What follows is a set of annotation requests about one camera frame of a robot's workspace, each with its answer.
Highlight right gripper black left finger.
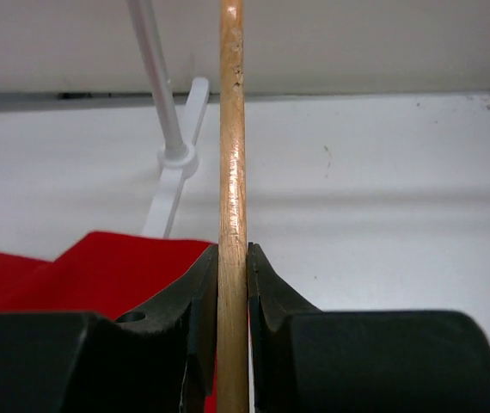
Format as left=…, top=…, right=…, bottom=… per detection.
left=0, top=245, right=218, bottom=412

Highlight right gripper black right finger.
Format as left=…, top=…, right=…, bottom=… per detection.
left=247, top=243, right=490, bottom=412

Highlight wooden clothes hanger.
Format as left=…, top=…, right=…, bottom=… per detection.
left=217, top=1, right=249, bottom=412

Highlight red trousers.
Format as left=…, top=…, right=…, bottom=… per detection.
left=0, top=231, right=220, bottom=413

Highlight white clothes rack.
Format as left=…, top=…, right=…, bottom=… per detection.
left=127, top=1, right=210, bottom=238

